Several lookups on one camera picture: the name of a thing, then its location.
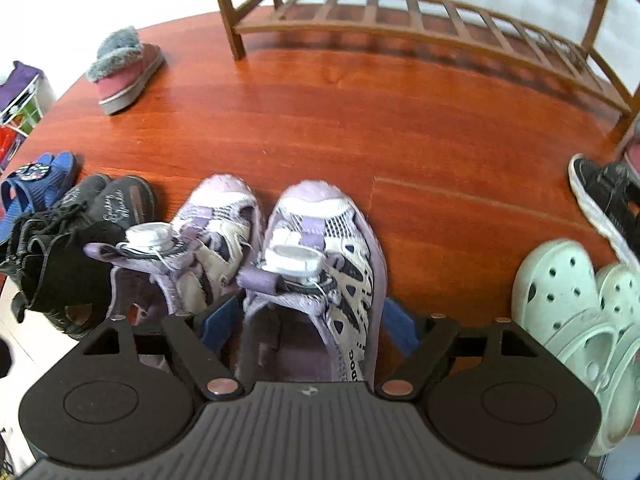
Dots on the black lace-up shoe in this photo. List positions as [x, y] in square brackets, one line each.
[75, 265]
[90, 187]

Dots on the blue slide sandal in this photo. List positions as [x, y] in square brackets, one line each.
[55, 170]

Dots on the mint green clog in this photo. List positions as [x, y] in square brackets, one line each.
[610, 360]
[555, 285]

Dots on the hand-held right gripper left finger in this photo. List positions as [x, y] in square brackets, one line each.
[220, 325]

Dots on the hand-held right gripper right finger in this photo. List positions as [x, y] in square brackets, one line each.
[402, 327]

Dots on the purple fabric storage bin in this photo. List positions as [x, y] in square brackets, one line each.
[20, 90]

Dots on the pink boot with grey fur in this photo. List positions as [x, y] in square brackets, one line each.
[635, 155]
[125, 75]

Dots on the brown wooden shoe rack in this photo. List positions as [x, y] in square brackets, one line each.
[234, 35]

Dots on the red plastic object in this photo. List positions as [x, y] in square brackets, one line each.
[7, 147]

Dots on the purple mesh sandal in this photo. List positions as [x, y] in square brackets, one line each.
[320, 220]
[220, 220]

